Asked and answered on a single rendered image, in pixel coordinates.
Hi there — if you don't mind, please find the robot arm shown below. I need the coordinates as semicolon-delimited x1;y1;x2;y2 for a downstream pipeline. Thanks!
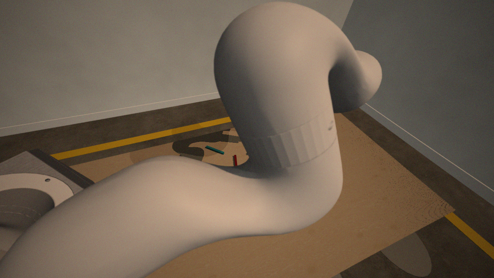
0;2;382;278

